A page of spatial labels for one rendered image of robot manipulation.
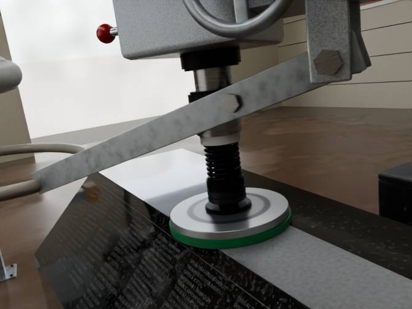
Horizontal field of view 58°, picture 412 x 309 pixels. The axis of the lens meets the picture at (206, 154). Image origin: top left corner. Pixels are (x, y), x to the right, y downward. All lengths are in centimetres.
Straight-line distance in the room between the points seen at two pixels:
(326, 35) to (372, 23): 749
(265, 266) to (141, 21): 38
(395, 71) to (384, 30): 77
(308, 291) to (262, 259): 10
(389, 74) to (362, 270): 733
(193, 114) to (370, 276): 33
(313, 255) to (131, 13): 43
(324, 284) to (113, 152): 42
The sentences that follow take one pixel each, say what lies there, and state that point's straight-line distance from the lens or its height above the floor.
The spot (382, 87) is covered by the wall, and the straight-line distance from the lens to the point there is 789.
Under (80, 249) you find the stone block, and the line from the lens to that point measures 103.
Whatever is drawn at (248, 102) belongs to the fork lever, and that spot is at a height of 104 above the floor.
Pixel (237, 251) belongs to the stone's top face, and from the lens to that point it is 57.
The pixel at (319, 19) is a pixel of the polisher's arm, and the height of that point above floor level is 113.
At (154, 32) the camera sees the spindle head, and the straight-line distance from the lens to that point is 55.
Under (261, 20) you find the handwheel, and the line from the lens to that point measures 43.
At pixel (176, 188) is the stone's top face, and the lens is 91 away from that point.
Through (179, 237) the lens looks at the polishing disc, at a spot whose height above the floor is 83.
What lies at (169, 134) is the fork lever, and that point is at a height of 100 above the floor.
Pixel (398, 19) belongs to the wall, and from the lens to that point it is 769.
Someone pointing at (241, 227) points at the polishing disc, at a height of 85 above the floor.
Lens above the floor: 109
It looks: 12 degrees down
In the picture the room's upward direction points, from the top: 7 degrees counter-clockwise
